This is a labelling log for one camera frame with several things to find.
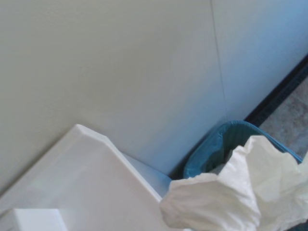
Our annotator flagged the black baseboard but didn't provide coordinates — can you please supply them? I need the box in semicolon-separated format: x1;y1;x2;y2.
167;53;308;180

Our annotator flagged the white rectangular box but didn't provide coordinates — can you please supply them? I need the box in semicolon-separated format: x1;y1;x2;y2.
9;208;67;231

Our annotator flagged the large discarded white tissue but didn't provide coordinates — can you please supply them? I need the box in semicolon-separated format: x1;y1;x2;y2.
208;148;241;175

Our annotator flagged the teal plastic waste bin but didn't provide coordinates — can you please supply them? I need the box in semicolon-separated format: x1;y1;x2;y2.
183;120;304;180

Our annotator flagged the white table corner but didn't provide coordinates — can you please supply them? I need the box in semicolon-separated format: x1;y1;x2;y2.
0;124;165;231

